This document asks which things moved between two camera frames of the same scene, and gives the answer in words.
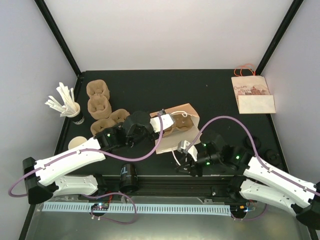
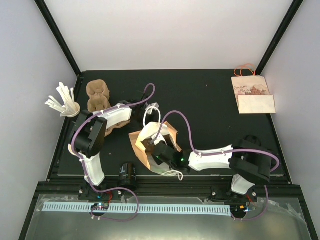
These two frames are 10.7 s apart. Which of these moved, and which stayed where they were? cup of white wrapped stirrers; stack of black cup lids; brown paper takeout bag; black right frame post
Moved: brown paper takeout bag
Stayed: black right frame post; cup of white wrapped stirrers; stack of black cup lids
